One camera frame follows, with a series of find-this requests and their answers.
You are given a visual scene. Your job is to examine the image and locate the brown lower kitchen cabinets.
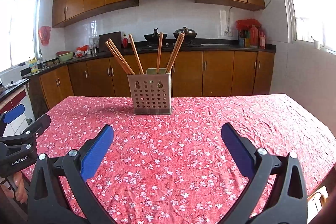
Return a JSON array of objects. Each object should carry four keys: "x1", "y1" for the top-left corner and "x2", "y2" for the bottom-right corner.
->
[{"x1": 27, "y1": 50, "x2": 275, "y2": 118}]

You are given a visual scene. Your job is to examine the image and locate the person's hand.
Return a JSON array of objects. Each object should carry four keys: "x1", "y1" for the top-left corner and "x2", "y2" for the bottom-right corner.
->
[{"x1": 1, "y1": 171, "x2": 28, "y2": 204}]

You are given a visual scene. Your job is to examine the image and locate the yellow detergent bottle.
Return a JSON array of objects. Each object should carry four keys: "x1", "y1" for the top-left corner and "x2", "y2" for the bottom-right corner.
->
[{"x1": 29, "y1": 57, "x2": 39, "y2": 73}]

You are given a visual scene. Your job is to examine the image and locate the green basin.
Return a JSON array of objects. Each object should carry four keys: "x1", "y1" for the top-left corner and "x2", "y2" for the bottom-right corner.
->
[{"x1": 56, "y1": 51, "x2": 74, "y2": 63}]

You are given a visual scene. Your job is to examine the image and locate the red plastic bag hanging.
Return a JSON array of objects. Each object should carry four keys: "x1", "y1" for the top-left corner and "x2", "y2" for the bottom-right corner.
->
[{"x1": 38, "y1": 26, "x2": 51, "y2": 46}]

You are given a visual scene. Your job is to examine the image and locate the red floral tablecloth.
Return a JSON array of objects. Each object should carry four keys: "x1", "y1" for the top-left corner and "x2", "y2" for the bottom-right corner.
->
[{"x1": 37, "y1": 94, "x2": 335, "y2": 223}]

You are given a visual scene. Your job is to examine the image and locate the left window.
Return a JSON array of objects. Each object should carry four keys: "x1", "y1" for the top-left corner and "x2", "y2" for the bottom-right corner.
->
[{"x1": 1, "y1": 0, "x2": 40, "y2": 72}]

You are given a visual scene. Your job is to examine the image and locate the perforated metal utensil holder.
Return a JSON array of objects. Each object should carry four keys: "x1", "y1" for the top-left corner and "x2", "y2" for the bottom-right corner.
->
[{"x1": 127, "y1": 68, "x2": 173, "y2": 115}]

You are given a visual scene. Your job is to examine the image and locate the red sauce bottle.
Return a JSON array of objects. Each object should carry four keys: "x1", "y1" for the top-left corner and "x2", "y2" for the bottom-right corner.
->
[{"x1": 122, "y1": 34, "x2": 128, "y2": 49}]

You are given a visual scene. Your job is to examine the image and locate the white cup on sill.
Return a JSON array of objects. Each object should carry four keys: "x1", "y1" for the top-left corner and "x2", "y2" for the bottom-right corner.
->
[{"x1": 311, "y1": 37, "x2": 321, "y2": 50}]

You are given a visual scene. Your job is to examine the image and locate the black wok left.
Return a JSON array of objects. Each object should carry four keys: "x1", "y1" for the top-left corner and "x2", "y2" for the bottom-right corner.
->
[{"x1": 144, "y1": 28, "x2": 159, "y2": 47}]

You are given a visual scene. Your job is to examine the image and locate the red oil bottles group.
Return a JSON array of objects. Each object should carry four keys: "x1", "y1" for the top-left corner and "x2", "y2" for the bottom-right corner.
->
[{"x1": 236, "y1": 19, "x2": 266, "y2": 50}]

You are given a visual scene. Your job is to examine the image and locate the black wok with lid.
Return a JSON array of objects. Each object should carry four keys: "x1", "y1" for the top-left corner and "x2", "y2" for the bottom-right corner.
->
[{"x1": 173, "y1": 27, "x2": 197, "y2": 45}]

